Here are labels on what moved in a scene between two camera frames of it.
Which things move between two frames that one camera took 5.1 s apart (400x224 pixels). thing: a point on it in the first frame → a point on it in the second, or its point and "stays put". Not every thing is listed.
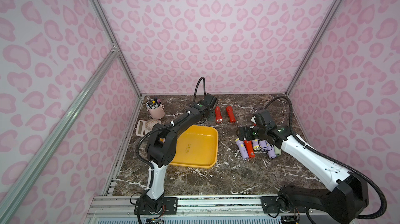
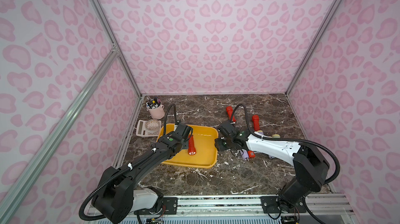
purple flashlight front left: [242, 148] stays put
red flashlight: [229, 109] stays put
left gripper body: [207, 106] → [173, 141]
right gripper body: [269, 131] → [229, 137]
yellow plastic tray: [197, 146] stays put
